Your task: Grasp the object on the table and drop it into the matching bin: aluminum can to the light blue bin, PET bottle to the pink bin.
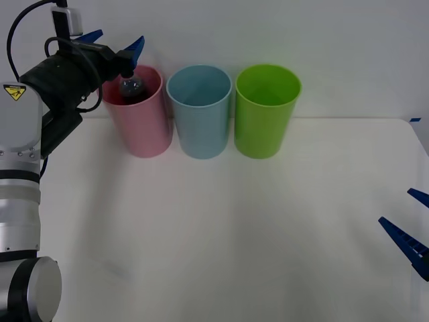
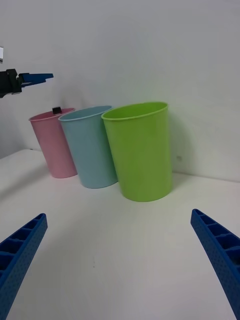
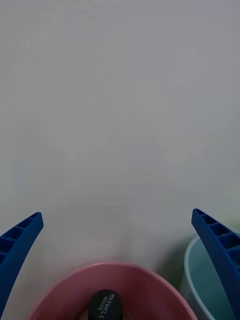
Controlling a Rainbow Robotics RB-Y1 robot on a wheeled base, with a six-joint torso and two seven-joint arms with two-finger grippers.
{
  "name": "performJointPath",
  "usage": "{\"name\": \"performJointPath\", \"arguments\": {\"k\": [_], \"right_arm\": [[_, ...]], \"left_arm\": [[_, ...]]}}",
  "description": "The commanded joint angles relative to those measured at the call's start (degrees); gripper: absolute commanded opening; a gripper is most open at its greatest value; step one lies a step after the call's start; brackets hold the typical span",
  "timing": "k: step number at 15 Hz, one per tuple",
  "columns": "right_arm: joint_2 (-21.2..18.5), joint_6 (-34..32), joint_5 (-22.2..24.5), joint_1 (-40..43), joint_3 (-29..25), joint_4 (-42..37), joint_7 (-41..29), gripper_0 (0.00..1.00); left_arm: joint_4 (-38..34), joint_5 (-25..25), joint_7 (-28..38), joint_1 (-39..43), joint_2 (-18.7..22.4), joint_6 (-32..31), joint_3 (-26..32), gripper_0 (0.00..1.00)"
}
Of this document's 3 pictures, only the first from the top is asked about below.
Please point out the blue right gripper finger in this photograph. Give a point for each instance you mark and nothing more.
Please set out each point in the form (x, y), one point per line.
(407, 243)
(420, 196)

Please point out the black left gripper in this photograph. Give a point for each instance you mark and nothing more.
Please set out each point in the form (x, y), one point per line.
(102, 62)

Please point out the small dark plastic bottle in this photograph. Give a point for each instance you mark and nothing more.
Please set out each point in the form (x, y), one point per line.
(132, 90)

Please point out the silver and black left arm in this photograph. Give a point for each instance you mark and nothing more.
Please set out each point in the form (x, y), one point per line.
(20, 134)

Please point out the pink plastic bin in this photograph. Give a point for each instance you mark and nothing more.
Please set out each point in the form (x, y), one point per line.
(144, 131)

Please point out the pale blue plastic bin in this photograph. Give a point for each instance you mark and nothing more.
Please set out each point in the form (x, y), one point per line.
(201, 131)

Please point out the green plastic bin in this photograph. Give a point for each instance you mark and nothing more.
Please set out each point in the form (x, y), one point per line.
(261, 131)

